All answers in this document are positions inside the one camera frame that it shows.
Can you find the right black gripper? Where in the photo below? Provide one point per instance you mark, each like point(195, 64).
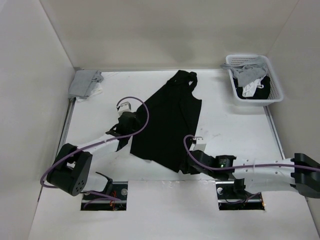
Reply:
point(192, 170)

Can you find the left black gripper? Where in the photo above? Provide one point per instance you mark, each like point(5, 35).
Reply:
point(136, 125)

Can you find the black tank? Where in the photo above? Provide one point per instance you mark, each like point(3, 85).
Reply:
point(260, 94)
point(171, 113)

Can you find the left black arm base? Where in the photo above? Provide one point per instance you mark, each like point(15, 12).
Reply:
point(101, 193)

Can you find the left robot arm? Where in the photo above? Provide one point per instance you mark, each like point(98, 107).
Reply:
point(74, 175)

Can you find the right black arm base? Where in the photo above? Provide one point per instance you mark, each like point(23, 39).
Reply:
point(232, 196)

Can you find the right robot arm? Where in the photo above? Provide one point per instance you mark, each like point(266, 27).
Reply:
point(300, 174)

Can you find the folded white tank top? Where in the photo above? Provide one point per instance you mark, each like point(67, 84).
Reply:
point(95, 91)

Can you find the folded grey tank top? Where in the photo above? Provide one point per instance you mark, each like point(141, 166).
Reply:
point(84, 83)

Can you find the white tank top in basket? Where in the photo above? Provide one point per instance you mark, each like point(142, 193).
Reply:
point(250, 89)

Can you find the black tank top in basket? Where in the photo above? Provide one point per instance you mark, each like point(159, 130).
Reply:
point(260, 94)

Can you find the grey tank top in basket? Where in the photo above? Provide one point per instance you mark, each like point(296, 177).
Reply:
point(248, 71)

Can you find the white plastic laundry basket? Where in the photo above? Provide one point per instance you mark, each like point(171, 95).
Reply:
point(276, 93)

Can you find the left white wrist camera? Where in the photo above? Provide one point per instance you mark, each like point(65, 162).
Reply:
point(124, 107)

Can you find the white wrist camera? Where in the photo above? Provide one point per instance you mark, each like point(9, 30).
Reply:
point(124, 107)
point(198, 143)

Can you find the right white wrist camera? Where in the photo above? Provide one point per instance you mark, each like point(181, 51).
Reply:
point(198, 143)

